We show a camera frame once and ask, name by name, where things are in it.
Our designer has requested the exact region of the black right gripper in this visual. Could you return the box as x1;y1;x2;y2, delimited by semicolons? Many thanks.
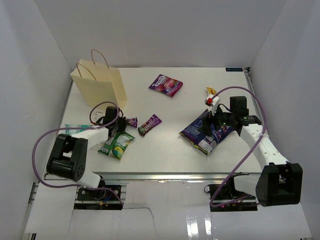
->
198;103;236;137

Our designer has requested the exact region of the brown purple m&m's packet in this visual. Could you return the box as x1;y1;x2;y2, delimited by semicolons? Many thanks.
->
126;117;138;128
138;114;162;136

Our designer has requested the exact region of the large dark blue candy bag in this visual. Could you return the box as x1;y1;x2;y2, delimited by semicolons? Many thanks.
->
179;109;235;156

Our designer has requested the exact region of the green Fox's spring tea bag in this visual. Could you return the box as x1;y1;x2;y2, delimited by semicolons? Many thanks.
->
97;132;135;160

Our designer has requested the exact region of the teal Fox's candy bag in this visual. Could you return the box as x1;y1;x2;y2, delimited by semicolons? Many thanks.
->
63;124;92;135

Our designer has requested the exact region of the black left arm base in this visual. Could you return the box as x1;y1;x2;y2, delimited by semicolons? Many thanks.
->
74;187;123;211

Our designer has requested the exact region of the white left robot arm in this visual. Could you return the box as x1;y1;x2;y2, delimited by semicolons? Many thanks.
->
46;106;127;200

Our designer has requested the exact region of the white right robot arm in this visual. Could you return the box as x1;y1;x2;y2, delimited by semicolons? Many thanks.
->
199;94;303;207

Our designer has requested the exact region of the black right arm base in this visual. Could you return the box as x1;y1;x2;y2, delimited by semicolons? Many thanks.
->
203;174;258;213

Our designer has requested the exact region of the purple Fox's berries bag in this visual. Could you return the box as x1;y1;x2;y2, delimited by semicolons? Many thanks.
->
148;74;183;98

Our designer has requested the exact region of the small yellow snack packet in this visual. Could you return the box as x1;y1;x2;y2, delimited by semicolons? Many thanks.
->
206;87;217;99

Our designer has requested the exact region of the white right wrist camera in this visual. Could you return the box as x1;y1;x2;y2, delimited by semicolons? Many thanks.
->
204;94;220;113

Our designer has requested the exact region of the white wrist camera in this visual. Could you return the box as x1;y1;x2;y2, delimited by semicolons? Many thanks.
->
94;111;105;122
204;94;220;113

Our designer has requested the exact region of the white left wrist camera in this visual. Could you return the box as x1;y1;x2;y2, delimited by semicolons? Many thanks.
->
94;111;105;122

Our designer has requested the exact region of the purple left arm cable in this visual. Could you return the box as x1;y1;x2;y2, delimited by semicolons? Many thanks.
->
31;101;124;206

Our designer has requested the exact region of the cream paper bag with handles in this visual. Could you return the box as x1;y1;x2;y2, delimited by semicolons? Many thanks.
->
70;49;128;109

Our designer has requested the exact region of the aluminium front rail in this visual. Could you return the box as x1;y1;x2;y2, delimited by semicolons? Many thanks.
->
44;172;266;181

